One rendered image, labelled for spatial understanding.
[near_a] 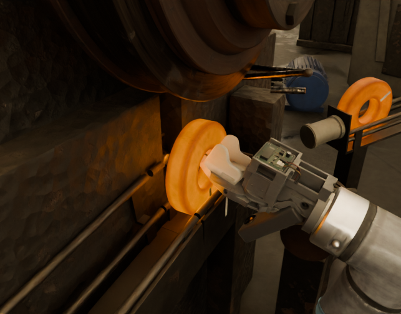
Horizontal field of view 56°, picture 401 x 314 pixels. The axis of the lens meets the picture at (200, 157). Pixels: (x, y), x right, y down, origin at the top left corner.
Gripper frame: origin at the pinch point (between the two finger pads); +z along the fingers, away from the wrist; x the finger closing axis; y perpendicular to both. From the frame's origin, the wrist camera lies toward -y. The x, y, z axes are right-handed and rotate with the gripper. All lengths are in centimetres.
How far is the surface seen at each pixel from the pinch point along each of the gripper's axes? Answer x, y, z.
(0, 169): 27.8, 8.6, 9.1
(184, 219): 3.7, -10.4, -1.9
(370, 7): -276, -16, 8
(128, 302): 23.6, -5.6, -5.5
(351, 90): -45.9, 3.4, -14.5
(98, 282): 22.5, -8.2, 0.0
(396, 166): -161, -66, -52
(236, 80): -3.4, 13.1, -0.7
